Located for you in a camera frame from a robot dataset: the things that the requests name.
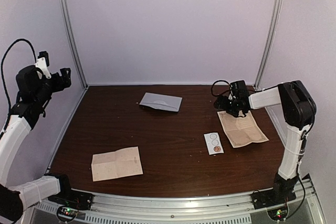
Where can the beige ornate letter sheet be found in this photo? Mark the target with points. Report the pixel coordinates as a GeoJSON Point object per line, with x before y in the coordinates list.
{"type": "Point", "coordinates": [241, 131]}

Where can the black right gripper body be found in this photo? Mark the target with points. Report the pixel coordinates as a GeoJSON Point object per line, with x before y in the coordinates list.
{"type": "Point", "coordinates": [233, 105]}

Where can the right green circuit board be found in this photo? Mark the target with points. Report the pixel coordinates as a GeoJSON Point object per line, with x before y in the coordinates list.
{"type": "Point", "coordinates": [277, 214]}

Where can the green circuit board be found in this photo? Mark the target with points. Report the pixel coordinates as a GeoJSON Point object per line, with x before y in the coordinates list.
{"type": "Point", "coordinates": [66, 214]}
{"type": "Point", "coordinates": [277, 214]}

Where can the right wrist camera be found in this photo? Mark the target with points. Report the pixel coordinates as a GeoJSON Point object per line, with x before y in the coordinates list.
{"type": "Point", "coordinates": [238, 89]}

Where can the aluminium corner post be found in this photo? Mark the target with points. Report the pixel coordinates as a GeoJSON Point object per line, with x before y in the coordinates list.
{"type": "Point", "coordinates": [276, 10]}
{"type": "Point", "coordinates": [72, 43]}

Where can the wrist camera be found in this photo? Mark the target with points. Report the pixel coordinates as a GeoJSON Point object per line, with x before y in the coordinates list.
{"type": "Point", "coordinates": [238, 89]}
{"type": "Point", "coordinates": [42, 63]}

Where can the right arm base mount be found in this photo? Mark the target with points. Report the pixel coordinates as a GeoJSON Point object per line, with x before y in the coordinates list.
{"type": "Point", "coordinates": [265, 199]}

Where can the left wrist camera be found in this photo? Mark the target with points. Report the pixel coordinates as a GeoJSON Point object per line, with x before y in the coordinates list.
{"type": "Point", "coordinates": [42, 63]}

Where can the aluminium front table rail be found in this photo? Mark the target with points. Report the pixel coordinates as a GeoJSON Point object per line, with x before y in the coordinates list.
{"type": "Point", "coordinates": [234, 208]}

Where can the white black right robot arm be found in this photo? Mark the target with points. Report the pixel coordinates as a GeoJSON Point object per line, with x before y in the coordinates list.
{"type": "Point", "coordinates": [299, 111]}

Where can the aluminium right corner post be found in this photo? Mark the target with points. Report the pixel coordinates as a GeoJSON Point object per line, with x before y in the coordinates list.
{"type": "Point", "coordinates": [276, 10]}

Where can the grey envelope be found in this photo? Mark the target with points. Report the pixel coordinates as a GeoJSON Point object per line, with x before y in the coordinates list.
{"type": "Point", "coordinates": [161, 102]}

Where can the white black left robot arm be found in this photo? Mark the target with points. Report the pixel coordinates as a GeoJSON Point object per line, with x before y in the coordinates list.
{"type": "Point", "coordinates": [36, 86]}

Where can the aluminium left corner post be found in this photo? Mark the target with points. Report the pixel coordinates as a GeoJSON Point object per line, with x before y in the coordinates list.
{"type": "Point", "coordinates": [72, 43]}

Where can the folded beige paper sheet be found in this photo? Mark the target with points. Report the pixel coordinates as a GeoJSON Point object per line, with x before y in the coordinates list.
{"type": "Point", "coordinates": [118, 164]}

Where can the left green circuit board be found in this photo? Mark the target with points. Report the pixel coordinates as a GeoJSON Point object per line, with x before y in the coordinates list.
{"type": "Point", "coordinates": [66, 214]}

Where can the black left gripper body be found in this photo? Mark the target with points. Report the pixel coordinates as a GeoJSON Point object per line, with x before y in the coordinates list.
{"type": "Point", "coordinates": [58, 87]}

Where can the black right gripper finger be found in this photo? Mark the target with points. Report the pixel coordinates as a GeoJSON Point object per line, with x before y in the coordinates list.
{"type": "Point", "coordinates": [221, 102]}
{"type": "Point", "coordinates": [237, 113]}

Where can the white seal sticker strip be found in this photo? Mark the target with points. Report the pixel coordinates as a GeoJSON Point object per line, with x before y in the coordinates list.
{"type": "Point", "coordinates": [213, 143]}

